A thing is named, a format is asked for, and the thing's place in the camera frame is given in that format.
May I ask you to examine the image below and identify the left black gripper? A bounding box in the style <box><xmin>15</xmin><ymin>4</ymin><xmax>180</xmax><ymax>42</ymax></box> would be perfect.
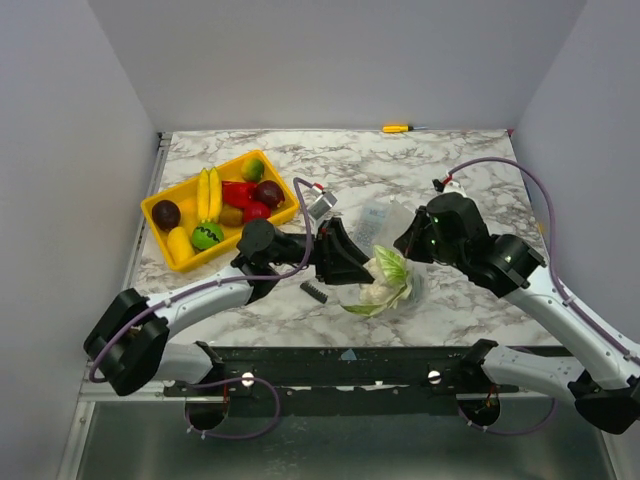
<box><xmin>269</xmin><ymin>218</ymin><xmax>378</xmax><ymax>285</ymax></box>

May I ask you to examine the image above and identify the clear zip top bag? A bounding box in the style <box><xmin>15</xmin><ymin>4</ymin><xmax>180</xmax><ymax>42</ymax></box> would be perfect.
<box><xmin>337</xmin><ymin>198</ymin><xmax>426</xmax><ymax>318</ymax></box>

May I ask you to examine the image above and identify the white cauliflower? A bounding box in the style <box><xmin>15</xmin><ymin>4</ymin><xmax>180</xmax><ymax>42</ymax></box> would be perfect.
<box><xmin>340</xmin><ymin>245</ymin><xmax>413</xmax><ymax>317</ymax></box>

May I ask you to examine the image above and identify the red bell pepper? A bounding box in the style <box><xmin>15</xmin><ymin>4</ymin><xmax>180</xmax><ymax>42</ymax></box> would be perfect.
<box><xmin>222</xmin><ymin>181</ymin><xmax>258</xmax><ymax>209</ymax></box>

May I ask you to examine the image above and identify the yellow banana bunch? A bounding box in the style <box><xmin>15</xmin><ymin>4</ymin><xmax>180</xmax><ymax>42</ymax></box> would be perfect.
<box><xmin>196</xmin><ymin>167</ymin><xmax>223</xmax><ymax>223</ymax></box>

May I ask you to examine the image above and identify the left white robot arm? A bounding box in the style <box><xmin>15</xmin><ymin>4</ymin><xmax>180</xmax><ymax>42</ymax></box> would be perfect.
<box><xmin>83</xmin><ymin>217</ymin><xmax>374</xmax><ymax>396</ymax></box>

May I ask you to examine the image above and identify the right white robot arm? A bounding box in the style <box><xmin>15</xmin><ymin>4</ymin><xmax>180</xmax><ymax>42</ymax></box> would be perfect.
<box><xmin>394</xmin><ymin>193</ymin><xmax>639</xmax><ymax>435</ymax></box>

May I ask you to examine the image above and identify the clear plastic screw box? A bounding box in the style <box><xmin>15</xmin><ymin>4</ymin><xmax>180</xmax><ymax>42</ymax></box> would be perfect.
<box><xmin>351</xmin><ymin>200</ymin><xmax>391</xmax><ymax>250</ymax></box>

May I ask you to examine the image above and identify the black comb-like part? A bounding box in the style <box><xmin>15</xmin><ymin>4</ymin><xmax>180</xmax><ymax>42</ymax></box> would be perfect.
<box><xmin>300</xmin><ymin>281</ymin><xmax>328</xmax><ymax>304</ymax></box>

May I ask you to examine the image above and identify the dark purple plum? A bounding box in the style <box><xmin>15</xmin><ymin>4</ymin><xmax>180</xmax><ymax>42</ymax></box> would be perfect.
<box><xmin>253</xmin><ymin>180</ymin><xmax>285</xmax><ymax>210</ymax></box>

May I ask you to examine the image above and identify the red apple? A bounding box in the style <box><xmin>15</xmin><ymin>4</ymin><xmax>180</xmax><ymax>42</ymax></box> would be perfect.
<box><xmin>243</xmin><ymin>201</ymin><xmax>271</xmax><ymax>224</ymax></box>

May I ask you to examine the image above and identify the brown kiwi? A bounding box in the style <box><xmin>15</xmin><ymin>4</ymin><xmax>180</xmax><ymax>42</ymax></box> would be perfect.
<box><xmin>219</xmin><ymin>204</ymin><xmax>244</xmax><ymax>228</ymax></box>

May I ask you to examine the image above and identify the green yellow mango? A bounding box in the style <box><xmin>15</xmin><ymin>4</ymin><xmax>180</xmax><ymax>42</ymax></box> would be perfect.
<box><xmin>240</xmin><ymin>158</ymin><xmax>265</xmax><ymax>183</ymax></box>

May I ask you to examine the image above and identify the yellow screwdriver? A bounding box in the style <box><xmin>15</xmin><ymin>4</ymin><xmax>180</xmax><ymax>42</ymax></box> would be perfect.
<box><xmin>381</xmin><ymin>124</ymin><xmax>429</xmax><ymax>134</ymax></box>

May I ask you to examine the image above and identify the green ball black squiggle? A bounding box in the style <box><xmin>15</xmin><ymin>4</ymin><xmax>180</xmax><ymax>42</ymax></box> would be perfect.
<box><xmin>191</xmin><ymin>222</ymin><xmax>225</xmax><ymax>251</ymax></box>

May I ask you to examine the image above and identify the yellow plastic tray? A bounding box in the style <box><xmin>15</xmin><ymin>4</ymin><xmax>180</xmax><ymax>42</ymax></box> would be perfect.
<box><xmin>141</xmin><ymin>150</ymin><xmax>299</xmax><ymax>273</ymax></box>

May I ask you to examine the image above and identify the yellow lemon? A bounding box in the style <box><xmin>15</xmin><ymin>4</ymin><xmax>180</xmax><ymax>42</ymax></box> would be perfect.
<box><xmin>167</xmin><ymin>226</ymin><xmax>195</xmax><ymax>265</ymax></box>

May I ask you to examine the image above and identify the dark passion fruit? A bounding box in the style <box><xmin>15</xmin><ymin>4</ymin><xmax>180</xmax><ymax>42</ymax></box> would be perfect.
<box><xmin>151</xmin><ymin>200</ymin><xmax>182</xmax><ymax>232</ymax></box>

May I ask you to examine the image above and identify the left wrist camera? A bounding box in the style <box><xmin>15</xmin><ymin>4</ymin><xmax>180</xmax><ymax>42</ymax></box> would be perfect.
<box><xmin>307</xmin><ymin>183</ymin><xmax>337</xmax><ymax>221</ymax></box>

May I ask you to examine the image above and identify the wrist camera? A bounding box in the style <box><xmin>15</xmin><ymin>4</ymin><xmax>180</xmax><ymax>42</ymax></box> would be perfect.
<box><xmin>307</xmin><ymin>183</ymin><xmax>337</xmax><ymax>221</ymax></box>
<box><xmin>432</xmin><ymin>174</ymin><xmax>467</xmax><ymax>197</ymax></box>

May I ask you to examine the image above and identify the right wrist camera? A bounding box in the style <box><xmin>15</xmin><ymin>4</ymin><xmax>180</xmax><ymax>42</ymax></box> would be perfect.
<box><xmin>432</xmin><ymin>174</ymin><xmax>467</xmax><ymax>197</ymax></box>

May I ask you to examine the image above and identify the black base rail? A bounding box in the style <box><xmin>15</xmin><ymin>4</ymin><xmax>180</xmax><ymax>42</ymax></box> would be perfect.
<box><xmin>164</xmin><ymin>347</ymin><xmax>493</xmax><ymax>417</ymax></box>

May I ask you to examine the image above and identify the aluminium extrusion frame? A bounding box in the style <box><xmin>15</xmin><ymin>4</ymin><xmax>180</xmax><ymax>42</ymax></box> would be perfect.
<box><xmin>57</xmin><ymin>131</ymin><xmax>219</xmax><ymax>479</ymax></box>

